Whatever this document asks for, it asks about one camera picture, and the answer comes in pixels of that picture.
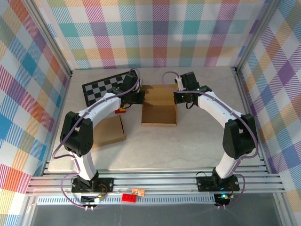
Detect brown cardboard box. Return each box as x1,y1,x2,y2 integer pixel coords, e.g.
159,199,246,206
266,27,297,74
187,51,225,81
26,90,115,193
91,114,127,149
141,84,179,127

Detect black grey chessboard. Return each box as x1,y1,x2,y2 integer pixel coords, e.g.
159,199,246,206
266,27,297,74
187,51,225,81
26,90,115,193
81,71,134,107

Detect small black controller board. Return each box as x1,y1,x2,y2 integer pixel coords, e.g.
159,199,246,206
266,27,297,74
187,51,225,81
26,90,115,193
214,193,231,206
80,194,104,204

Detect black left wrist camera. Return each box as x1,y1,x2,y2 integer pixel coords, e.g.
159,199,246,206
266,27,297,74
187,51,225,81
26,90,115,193
123,73,143,92

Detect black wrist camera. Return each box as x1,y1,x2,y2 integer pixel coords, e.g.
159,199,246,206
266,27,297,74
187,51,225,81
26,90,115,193
180,72,201,91
123,73,143,92

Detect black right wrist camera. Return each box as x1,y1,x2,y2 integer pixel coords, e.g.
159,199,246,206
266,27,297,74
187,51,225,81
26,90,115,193
180,72,201,91

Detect aluminium frame rails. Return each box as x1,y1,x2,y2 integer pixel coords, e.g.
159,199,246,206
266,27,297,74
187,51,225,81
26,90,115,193
25,164,286,196

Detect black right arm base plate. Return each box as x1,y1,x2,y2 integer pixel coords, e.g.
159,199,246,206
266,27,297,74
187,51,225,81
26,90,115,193
196,175,241,192

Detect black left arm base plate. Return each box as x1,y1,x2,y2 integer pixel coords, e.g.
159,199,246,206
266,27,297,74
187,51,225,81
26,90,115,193
71,177,115,194

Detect aluminium frame post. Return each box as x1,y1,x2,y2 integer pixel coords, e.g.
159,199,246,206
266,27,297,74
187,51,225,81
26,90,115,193
23,0,73,76
234,0,282,76

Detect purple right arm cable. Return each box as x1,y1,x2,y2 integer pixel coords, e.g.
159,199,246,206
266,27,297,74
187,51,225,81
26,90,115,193
162,71,259,209

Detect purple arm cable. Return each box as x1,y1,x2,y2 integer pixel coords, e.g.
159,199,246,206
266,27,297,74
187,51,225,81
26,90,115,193
51,68,142,209
162,71,259,209

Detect slotted grey cable duct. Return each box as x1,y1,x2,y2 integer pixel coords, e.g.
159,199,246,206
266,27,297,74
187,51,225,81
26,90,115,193
37,196,218,205

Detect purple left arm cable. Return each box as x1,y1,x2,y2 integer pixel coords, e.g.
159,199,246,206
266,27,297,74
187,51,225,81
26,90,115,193
51,68,142,209

